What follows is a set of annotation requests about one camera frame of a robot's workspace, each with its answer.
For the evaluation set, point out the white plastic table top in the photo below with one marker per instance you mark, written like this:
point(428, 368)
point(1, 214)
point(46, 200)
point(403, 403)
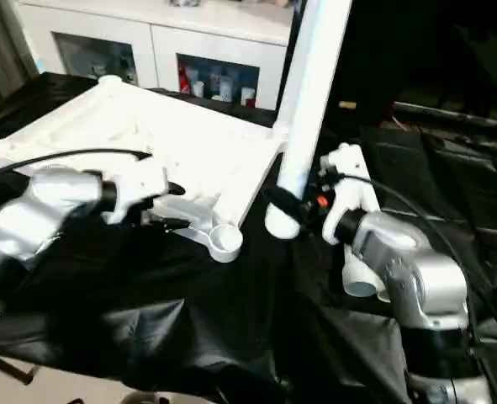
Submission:
point(172, 143)

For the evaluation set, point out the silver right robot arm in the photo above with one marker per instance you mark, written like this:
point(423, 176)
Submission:
point(416, 286)

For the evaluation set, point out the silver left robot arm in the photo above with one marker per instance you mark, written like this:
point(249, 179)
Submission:
point(38, 210)

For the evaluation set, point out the white plastic table leg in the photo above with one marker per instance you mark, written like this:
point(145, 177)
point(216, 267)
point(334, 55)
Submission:
point(359, 273)
point(311, 109)
point(384, 293)

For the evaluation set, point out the small yellow label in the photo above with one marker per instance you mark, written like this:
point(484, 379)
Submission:
point(347, 105)

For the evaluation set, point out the white cup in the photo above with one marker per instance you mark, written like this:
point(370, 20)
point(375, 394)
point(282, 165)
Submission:
point(247, 96)

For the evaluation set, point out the black mat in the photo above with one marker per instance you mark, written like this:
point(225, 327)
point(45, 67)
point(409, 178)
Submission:
point(189, 328)

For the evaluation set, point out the white cabinet with glass doors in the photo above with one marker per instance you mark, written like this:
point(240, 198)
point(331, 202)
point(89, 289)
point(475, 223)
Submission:
point(164, 42)

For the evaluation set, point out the grey window curtain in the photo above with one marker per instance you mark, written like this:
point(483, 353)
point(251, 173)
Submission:
point(4, 42)

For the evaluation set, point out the grey metal rail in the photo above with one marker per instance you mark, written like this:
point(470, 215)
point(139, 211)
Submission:
point(458, 114)

